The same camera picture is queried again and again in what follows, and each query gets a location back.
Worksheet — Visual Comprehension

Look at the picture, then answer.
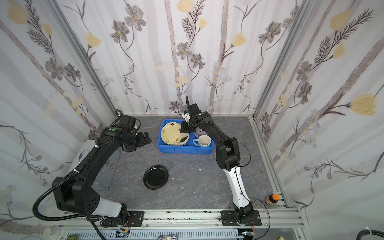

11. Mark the yellow floral plate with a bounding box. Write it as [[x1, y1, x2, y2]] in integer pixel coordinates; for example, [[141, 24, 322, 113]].
[[161, 122, 183, 145]]

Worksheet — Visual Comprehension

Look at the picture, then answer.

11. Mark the blue plastic bin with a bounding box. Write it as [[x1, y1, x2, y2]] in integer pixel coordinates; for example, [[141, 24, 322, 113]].
[[157, 119, 214, 155]]

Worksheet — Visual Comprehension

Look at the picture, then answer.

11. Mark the cream ceramic mug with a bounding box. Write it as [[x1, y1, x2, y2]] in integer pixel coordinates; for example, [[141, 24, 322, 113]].
[[193, 135, 212, 148]]

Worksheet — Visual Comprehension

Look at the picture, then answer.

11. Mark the black glossy plate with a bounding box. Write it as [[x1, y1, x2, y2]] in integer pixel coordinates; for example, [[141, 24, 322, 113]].
[[143, 165, 169, 190]]

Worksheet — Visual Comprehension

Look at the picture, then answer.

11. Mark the green rimmed white plate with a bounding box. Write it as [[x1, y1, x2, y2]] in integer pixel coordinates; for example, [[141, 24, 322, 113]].
[[172, 133, 190, 146]]

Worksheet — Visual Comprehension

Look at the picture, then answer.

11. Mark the lilac ceramic bowl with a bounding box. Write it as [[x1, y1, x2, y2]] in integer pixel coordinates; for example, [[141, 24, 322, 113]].
[[194, 130, 207, 138]]

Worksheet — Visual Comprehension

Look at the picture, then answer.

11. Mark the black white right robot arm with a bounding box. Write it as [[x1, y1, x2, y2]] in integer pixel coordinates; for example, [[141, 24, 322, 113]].
[[181, 110, 254, 225]]

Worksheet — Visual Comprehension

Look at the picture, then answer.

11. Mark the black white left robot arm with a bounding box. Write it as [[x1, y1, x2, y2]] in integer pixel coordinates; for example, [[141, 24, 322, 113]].
[[54, 127, 152, 227]]

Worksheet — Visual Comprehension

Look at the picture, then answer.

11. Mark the grey metal case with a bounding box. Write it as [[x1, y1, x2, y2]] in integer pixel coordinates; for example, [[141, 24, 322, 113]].
[[67, 140, 121, 191]]

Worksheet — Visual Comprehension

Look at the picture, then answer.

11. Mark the orange capped brown bottle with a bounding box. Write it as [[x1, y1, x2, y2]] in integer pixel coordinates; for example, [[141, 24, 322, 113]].
[[265, 194, 280, 206]]

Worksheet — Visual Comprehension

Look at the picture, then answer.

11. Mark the black thin right cable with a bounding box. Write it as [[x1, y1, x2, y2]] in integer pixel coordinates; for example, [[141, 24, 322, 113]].
[[236, 139, 272, 240]]

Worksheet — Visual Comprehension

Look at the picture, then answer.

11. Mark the black corrugated cable conduit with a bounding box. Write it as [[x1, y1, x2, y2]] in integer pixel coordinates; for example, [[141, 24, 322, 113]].
[[32, 146, 100, 240]]

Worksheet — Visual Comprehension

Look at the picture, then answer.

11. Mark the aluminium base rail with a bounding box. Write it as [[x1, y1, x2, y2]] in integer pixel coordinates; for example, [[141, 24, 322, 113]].
[[55, 208, 310, 240]]

